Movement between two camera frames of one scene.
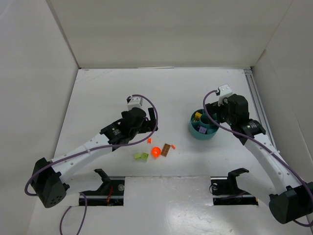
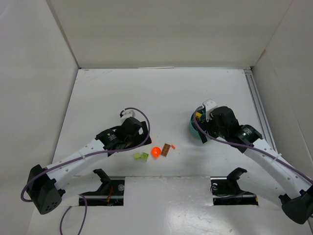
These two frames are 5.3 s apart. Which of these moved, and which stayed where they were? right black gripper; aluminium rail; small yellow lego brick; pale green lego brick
Moved: right black gripper
Stayed: aluminium rail; small yellow lego brick; pale green lego brick
